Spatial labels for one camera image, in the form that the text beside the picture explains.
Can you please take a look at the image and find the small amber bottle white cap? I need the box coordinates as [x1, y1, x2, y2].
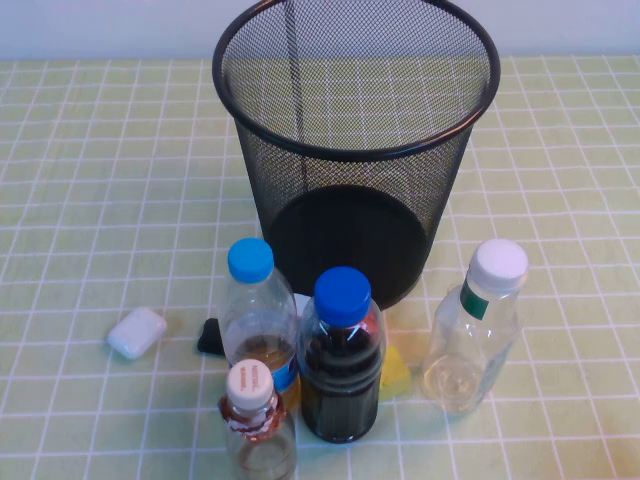
[218, 358, 300, 480]

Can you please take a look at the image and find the clear bottle green neck label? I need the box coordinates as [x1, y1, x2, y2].
[421, 238, 530, 415]

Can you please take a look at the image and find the clear bottle light blue cap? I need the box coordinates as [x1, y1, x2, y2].
[218, 237, 303, 406]

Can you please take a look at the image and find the small black object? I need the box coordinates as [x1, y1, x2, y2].
[196, 317, 225, 357]

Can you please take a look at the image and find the dark liquid bottle blue cap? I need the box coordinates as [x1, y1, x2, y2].
[298, 266, 387, 444]

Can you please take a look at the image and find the yellow sponge block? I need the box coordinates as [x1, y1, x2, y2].
[379, 344, 413, 401]

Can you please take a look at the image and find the white earbud case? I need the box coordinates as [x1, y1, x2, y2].
[106, 306, 168, 360]

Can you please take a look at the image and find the green white checkered tablecloth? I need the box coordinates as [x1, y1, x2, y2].
[0, 54, 640, 480]

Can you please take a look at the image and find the black wire mesh wastebasket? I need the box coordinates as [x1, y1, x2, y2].
[211, 0, 502, 311]

